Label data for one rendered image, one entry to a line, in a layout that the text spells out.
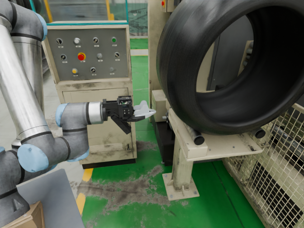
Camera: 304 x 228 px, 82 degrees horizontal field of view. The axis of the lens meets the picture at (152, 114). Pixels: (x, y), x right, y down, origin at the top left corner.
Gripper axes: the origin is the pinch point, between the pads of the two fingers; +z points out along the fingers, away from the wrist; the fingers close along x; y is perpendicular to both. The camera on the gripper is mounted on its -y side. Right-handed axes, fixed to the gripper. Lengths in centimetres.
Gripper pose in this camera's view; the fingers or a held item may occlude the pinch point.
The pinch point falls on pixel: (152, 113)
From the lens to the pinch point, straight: 74.1
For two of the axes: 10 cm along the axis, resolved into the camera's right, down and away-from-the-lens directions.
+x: -1.5, -5.5, 8.3
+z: 9.9, -0.7, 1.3
